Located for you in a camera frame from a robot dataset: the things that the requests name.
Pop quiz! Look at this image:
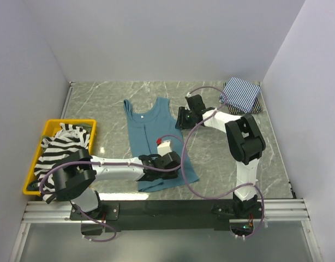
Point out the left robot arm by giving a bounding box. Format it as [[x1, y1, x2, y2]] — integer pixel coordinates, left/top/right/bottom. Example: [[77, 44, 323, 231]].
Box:
[[39, 149, 181, 219]]

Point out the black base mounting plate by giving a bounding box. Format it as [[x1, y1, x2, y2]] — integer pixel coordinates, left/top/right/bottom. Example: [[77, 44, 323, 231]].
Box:
[[69, 200, 266, 236]]

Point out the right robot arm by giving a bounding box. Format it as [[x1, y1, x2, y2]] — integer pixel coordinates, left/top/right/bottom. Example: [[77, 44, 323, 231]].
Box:
[[176, 94, 266, 218]]

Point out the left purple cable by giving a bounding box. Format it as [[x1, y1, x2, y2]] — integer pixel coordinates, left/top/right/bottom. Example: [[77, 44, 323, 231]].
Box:
[[39, 134, 184, 242]]

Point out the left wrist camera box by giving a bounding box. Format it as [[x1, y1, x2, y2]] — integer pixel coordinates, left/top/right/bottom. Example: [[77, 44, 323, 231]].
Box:
[[157, 138, 173, 156]]

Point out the yellow plastic bin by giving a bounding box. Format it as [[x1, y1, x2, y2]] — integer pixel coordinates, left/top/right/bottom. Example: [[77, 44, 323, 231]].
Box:
[[22, 119, 97, 196]]

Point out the black white striped garment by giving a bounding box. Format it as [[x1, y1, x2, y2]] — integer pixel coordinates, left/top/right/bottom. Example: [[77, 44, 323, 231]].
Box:
[[33, 123, 91, 189]]

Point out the aluminium rail frame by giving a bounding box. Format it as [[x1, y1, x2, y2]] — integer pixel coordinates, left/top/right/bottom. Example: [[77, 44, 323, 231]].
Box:
[[22, 199, 310, 224]]

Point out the teal ribbed tank top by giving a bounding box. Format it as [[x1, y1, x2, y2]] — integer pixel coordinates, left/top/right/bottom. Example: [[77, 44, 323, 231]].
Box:
[[123, 97, 200, 193]]

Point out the blue white striped folded garment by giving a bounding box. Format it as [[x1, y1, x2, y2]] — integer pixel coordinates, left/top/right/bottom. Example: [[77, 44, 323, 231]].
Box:
[[219, 77, 261, 112]]

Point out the dark striped folded garment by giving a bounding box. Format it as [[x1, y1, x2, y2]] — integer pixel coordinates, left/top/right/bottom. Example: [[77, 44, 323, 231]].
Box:
[[227, 98, 262, 115]]

